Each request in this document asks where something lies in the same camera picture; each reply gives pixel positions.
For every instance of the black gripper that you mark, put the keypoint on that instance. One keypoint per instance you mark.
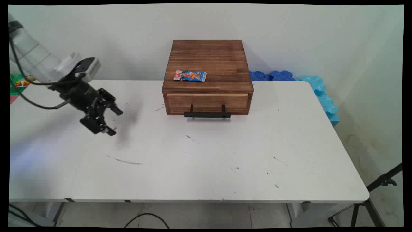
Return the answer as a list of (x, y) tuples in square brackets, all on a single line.
[(75, 93)]

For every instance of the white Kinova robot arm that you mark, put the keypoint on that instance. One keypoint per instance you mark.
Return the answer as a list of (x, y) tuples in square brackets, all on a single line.
[(35, 59)]

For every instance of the green and red package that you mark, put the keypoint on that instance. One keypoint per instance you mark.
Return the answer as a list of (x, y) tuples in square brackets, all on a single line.
[(17, 84)]

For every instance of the blue printed snack packet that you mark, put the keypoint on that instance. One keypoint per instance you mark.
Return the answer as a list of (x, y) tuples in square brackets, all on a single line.
[(190, 75)]

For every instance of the wooden cabinet door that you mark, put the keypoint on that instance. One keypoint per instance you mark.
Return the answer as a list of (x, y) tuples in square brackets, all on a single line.
[(206, 102)]

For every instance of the white table leg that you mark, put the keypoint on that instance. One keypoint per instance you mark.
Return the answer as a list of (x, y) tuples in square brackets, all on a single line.
[(54, 212), (305, 216)]

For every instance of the brown wooden drawer box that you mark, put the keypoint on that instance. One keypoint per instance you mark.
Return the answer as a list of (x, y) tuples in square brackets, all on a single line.
[(207, 61)]

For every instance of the light blue foam mat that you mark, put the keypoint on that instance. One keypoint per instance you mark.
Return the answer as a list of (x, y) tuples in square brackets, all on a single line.
[(323, 96)]

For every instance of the black tripod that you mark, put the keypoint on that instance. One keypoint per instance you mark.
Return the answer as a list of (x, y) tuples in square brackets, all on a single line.
[(379, 182)]

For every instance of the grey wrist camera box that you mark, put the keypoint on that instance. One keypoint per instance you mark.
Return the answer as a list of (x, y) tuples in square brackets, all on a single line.
[(91, 69)]

